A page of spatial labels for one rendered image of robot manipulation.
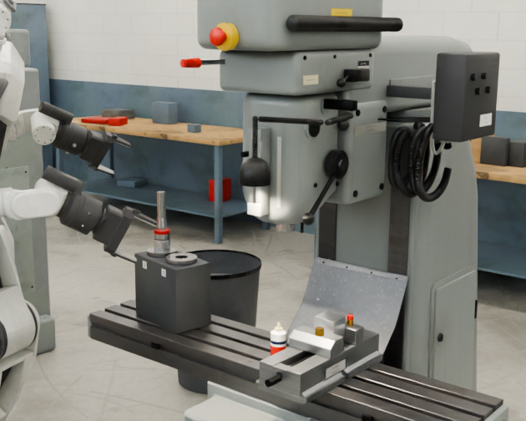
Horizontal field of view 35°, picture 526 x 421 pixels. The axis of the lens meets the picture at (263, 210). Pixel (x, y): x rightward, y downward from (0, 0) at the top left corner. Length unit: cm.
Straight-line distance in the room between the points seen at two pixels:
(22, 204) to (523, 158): 428
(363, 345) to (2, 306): 92
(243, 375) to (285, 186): 52
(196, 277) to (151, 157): 621
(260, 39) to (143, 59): 670
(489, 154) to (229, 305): 249
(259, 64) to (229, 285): 217
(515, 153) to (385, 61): 364
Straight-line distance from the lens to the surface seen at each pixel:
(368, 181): 216
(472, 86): 206
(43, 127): 242
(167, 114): 781
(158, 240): 241
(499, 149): 578
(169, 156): 832
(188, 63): 190
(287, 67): 188
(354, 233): 243
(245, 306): 407
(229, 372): 220
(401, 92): 219
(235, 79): 198
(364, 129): 211
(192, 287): 233
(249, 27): 182
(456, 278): 255
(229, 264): 438
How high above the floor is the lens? 178
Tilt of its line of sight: 13 degrees down
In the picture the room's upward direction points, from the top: straight up
